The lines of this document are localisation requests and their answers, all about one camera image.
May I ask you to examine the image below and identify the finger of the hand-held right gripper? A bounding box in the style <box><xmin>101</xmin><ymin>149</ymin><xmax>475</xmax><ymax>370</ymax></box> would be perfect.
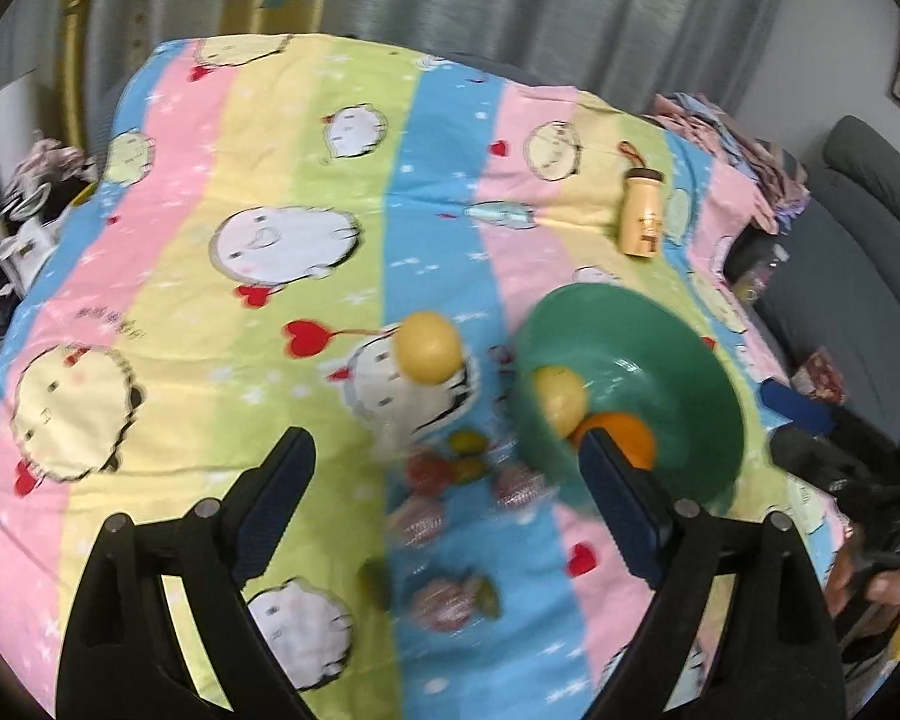
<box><xmin>759</xmin><ymin>379</ymin><xmax>835</xmax><ymax>437</ymax></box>

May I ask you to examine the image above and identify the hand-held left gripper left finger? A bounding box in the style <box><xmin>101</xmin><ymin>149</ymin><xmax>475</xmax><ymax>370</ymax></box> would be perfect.
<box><xmin>56</xmin><ymin>426</ymin><xmax>323</xmax><ymax>720</ymax></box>

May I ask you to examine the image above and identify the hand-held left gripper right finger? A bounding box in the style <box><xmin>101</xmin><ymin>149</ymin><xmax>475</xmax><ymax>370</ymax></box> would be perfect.
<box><xmin>577</xmin><ymin>427</ymin><xmax>848</xmax><ymax>720</ymax></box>

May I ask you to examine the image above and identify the pink net fruit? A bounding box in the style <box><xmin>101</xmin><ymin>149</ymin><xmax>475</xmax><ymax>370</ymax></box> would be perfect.
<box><xmin>409</xmin><ymin>577</ymin><xmax>473</xmax><ymax>635</ymax></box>
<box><xmin>386</xmin><ymin>499</ymin><xmax>447</xmax><ymax>548</ymax></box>
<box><xmin>495</xmin><ymin>465</ymin><xmax>545</xmax><ymax>515</ymax></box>

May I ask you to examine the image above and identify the green plastic bowl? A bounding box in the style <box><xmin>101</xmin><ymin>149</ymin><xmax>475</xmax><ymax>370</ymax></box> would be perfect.
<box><xmin>511</xmin><ymin>283</ymin><xmax>745</xmax><ymax>518</ymax></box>

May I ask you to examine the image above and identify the red net fruit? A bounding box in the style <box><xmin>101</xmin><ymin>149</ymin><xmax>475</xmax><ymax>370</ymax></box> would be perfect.
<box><xmin>405</xmin><ymin>450</ymin><xmax>455</xmax><ymax>496</ymax></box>

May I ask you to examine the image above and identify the person's right hand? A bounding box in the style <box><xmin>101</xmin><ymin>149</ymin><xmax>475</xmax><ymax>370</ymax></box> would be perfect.
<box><xmin>825</xmin><ymin>525</ymin><xmax>900</xmax><ymax>665</ymax></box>

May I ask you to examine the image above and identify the red patterned box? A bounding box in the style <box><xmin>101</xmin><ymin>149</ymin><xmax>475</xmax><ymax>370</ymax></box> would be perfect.
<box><xmin>795</xmin><ymin>349</ymin><xmax>848</xmax><ymax>406</ymax></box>

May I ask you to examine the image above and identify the orange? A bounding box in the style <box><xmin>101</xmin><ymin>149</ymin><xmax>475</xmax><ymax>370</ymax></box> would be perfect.
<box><xmin>574</xmin><ymin>411</ymin><xmax>657</xmax><ymax>470</ymax></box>

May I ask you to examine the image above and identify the small yellow round fruit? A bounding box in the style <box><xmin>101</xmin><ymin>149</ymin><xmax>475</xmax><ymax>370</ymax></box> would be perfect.
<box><xmin>532</xmin><ymin>365</ymin><xmax>590</xmax><ymax>440</ymax></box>

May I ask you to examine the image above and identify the clear plastic bottle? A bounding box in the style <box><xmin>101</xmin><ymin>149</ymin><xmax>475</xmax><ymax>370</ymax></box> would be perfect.
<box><xmin>735</xmin><ymin>255</ymin><xmax>785</xmax><ymax>305</ymax></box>

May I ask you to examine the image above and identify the grey sofa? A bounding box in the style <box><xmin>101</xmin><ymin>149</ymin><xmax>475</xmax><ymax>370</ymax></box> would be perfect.
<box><xmin>750</xmin><ymin>114</ymin><xmax>900</xmax><ymax>466</ymax></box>

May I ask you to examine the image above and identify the large yellow round fruit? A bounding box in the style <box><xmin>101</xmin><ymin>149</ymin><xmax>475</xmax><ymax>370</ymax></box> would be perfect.
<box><xmin>392</xmin><ymin>311</ymin><xmax>466</xmax><ymax>383</ymax></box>

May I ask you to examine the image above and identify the pile of pastel clothes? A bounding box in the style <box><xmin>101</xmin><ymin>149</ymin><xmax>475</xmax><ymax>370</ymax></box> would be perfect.
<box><xmin>649</xmin><ymin>90</ymin><xmax>811</xmax><ymax>233</ymax></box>

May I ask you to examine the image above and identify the light blue small tube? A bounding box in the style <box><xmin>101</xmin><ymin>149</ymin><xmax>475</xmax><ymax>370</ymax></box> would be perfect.
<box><xmin>465</xmin><ymin>202</ymin><xmax>535</xmax><ymax>230</ymax></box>

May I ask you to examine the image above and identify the striped cartoon printed tablecloth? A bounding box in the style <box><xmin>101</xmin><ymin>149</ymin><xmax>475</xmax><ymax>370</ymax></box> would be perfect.
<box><xmin>0</xmin><ymin>34</ymin><xmax>848</xmax><ymax>720</ymax></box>

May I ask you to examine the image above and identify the white printed bag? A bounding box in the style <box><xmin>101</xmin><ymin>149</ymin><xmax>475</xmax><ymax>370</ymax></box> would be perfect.
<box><xmin>0</xmin><ymin>221</ymin><xmax>57</xmax><ymax>267</ymax></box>

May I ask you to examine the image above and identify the pile of patterned clothes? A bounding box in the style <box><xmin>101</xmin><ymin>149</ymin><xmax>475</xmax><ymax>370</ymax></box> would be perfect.
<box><xmin>0</xmin><ymin>136</ymin><xmax>98</xmax><ymax>218</ymax></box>

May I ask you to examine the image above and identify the grey curtain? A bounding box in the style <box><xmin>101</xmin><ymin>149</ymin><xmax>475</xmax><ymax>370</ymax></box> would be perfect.
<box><xmin>322</xmin><ymin>0</ymin><xmax>900</xmax><ymax>136</ymax></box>

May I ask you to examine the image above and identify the white board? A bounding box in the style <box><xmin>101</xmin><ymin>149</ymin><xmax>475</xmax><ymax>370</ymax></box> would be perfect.
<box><xmin>0</xmin><ymin>71</ymin><xmax>42</xmax><ymax>188</ymax></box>

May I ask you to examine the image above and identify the beige bottle with strap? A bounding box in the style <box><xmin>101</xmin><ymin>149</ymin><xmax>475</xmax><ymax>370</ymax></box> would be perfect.
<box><xmin>616</xmin><ymin>141</ymin><xmax>665</xmax><ymax>260</ymax></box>

